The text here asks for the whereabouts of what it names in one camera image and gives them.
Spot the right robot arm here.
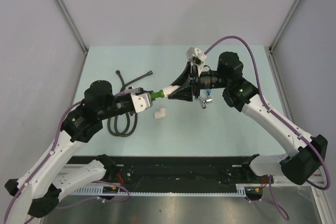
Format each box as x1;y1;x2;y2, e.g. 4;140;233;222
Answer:
167;47;328;185

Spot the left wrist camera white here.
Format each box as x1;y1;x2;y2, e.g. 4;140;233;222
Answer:
131;92;153;113

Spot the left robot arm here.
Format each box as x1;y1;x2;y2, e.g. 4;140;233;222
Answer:
4;80;155;223

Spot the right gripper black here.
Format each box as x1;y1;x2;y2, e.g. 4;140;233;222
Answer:
167;62;228;103

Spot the white straight pipe fitting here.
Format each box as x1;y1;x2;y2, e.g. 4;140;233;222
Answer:
163;85;180;98

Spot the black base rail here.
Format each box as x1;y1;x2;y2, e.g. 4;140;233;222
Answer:
65;155;289;193

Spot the green plastic faucet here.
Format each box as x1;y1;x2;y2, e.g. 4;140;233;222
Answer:
150;90;165;101

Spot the chrome metal faucet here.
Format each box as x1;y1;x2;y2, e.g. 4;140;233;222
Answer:
198;96;213;109

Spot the white elbow pipe fitting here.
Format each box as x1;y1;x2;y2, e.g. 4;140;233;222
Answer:
154;108;167;120

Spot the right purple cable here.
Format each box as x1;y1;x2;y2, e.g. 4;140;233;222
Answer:
204;35;330;222

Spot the black flexible hose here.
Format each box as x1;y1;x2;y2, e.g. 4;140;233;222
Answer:
107;69;154;138

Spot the perforated cable tray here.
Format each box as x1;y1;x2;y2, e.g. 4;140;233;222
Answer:
70;184;263;197

